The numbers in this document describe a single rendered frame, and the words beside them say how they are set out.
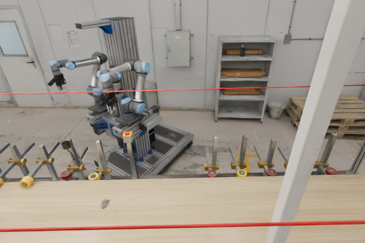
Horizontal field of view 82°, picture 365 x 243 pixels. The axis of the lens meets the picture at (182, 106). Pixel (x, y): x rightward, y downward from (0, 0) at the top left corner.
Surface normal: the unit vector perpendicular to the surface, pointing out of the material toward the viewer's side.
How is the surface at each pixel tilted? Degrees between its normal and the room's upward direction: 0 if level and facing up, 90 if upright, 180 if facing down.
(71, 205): 0
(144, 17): 90
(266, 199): 0
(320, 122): 90
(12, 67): 90
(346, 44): 90
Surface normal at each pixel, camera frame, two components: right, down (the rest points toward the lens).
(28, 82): -0.08, 0.48
